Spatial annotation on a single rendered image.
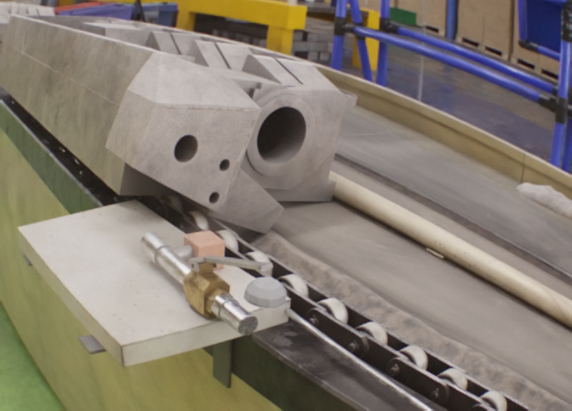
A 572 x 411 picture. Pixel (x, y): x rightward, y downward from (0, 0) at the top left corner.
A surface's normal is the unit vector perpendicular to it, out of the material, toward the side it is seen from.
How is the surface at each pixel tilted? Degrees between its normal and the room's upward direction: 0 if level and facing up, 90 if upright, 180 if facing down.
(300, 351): 0
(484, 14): 90
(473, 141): 89
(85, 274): 0
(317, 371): 0
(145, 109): 71
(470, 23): 90
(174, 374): 90
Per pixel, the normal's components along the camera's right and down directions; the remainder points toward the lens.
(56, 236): 0.11, -0.93
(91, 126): -0.75, -0.01
